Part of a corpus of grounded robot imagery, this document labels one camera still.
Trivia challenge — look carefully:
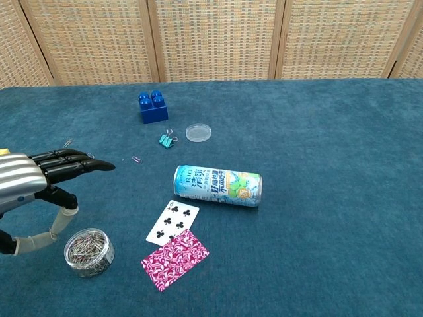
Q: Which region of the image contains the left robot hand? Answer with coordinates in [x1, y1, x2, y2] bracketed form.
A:
[0, 148, 116, 257]

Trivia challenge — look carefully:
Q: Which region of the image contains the clear jar of paper clips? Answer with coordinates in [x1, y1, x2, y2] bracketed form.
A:
[63, 227, 116, 279]

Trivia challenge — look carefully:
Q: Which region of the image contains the woven folding screen panel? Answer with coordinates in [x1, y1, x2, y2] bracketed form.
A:
[19, 0, 159, 86]
[0, 0, 56, 89]
[276, 0, 416, 80]
[147, 0, 287, 83]
[383, 0, 423, 79]

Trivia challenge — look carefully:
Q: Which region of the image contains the blue toy building brick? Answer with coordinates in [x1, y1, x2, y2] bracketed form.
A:
[137, 90, 169, 125]

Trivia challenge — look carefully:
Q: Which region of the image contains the teal binder clip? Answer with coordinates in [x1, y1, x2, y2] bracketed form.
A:
[158, 128, 179, 149]

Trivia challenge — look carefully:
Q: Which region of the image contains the six of clubs card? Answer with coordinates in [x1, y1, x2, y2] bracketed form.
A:
[145, 199, 201, 247]

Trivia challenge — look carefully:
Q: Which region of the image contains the pink patterned playing card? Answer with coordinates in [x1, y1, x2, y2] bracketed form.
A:
[140, 229, 210, 293]

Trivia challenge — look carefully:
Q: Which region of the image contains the clear round plastic lid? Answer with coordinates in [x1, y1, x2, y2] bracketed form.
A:
[185, 123, 212, 143]

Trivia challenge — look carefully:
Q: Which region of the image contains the light blue drink can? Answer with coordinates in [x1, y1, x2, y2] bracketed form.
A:
[173, 164, 264, 208]

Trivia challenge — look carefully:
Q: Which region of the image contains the blue felt table cover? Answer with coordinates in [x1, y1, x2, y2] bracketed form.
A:
[0, 78, 423, 317]

